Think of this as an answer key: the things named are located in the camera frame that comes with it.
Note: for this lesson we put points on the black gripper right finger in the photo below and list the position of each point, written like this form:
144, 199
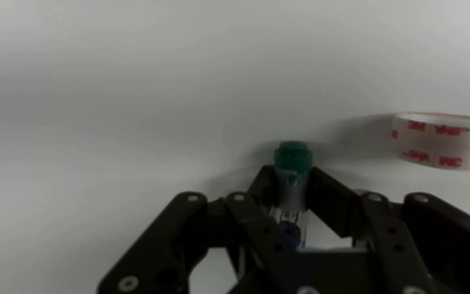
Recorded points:
441, 245

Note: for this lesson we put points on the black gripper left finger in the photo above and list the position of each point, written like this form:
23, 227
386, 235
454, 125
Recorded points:
159, 245

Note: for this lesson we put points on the green capped marker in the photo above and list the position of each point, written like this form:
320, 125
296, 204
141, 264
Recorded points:
294, 155

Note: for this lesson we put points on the white tape roll red print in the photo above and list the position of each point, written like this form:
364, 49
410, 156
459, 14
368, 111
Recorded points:
436, 140

